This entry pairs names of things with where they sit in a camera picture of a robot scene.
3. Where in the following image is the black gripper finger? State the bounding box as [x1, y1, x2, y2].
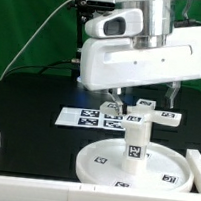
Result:
[165, 81, 181, 109]
[108, 88, 123, 115]

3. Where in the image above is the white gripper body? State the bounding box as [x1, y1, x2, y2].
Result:
[80, 25, 201, 91]

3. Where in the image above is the white round table top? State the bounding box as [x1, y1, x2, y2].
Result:
[75, 138, 194, 192]

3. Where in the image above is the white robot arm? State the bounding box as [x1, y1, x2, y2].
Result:
[80, 0, 201, 115]

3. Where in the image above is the white marker tag board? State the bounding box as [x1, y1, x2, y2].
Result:
[55, 107, 123, 131]

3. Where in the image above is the white right fence block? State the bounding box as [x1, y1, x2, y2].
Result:
[186, 149, 201, 193]

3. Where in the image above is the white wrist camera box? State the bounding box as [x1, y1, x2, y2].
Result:
[85, 8, 144, 39]

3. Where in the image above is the black cable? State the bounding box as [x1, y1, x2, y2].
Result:
[4, 52, 81, 84]

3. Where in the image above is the white camera cable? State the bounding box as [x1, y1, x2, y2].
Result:
[0, 0, 87, 89]

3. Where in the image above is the white front fence rail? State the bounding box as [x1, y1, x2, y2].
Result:
[0, 175, 201, 201]

